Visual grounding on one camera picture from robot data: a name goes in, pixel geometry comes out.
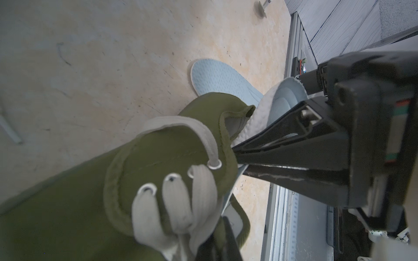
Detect olive green shoe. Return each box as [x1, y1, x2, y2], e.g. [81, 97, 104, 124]
[1, 92, 255, 261]

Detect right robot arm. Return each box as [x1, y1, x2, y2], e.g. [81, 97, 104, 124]
[233, 51, 418, 261]

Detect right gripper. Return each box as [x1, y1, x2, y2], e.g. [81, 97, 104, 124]
[233, 51, 418, 232]

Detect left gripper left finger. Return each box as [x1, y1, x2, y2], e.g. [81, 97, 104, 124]
[195, 238, 218, 261]

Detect grey insole one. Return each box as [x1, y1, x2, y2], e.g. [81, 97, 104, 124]
[232, 77, 308, 147]
[190, 59, 263, 106]

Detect small grey spoon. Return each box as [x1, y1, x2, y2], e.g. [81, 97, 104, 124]
[255, 0, 272, 18]

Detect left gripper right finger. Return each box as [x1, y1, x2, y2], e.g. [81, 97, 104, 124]
[222, 216, 243, 261]

